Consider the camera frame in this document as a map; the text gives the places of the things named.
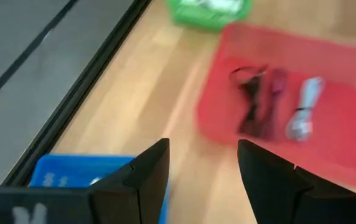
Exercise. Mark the blue plastic bin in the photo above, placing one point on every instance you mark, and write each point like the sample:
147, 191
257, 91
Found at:
72, 168

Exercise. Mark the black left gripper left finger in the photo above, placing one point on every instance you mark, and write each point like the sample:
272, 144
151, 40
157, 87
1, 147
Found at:
147, 186

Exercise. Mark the black metal table frame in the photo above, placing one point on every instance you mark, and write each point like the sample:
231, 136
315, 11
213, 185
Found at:
86, 85

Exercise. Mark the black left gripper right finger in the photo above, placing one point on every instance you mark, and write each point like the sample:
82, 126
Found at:
268, 189

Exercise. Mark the red plastic bin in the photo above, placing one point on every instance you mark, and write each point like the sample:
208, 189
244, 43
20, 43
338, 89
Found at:
336, 77

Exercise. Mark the green plastic bin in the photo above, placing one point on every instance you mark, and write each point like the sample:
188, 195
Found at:
206, 20

